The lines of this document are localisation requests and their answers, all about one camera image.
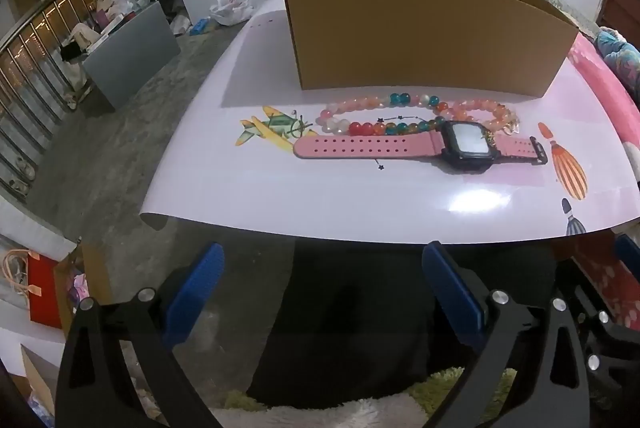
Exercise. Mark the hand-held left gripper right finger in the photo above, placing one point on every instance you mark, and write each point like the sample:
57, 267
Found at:
450, 293

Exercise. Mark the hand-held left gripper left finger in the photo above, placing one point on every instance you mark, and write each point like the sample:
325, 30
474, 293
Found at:
192, 293

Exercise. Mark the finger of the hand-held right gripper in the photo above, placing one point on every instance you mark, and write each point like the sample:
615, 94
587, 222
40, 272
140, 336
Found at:
629, 250
610, 343

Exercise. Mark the large brown cardboard box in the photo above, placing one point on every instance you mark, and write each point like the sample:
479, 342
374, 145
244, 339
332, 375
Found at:
400, 32

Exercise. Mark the green shaggy rug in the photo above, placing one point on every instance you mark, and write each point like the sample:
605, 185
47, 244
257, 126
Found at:
440, 388

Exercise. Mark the small open carton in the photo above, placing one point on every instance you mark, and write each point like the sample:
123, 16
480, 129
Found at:
92, 273

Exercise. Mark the white printed table sheet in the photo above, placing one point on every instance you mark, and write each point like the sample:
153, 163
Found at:
250, 188

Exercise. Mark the red paper bag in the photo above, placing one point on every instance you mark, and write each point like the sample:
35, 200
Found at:
45, 293

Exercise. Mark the pink floral blanket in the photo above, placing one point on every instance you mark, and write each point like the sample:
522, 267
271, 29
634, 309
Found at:
610, 92

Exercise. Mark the blue patterned cushion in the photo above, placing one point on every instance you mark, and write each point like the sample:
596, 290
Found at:
620, 52

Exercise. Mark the grey storage bin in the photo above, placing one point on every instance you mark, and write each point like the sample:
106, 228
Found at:
130, 52

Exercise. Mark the small blue packet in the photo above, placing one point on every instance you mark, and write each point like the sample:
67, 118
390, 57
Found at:
202, 26

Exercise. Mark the metal railing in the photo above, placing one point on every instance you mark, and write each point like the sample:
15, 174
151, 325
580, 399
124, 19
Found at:
30, 72

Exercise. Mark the white plastic bag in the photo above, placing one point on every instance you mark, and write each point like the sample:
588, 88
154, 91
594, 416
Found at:
235, 2

